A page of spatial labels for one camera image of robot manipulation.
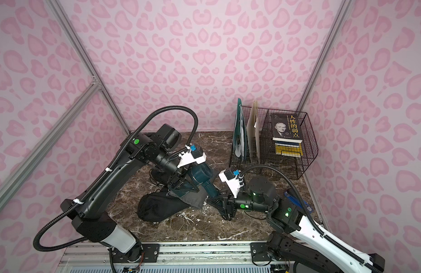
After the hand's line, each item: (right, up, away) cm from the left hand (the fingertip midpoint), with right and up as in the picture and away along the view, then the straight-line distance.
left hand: (198, 183), depth 59 cm
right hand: (+5, -6, 0) cm, 8 cm away
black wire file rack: (+37, +15, +33) cm, 52 cm away
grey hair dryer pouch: (-4, -14, +26) cm, 30 cm away
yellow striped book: (+47, +12, +35) cm, 60 cm away
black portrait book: (+45, +23, +33) cm, 60 cm away
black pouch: (-22, -15, +21) cm, 34 cm away
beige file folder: (+26, +20, +28) cm, 43 cm away
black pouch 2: (-24, -3, +32) cm, 41 cm away
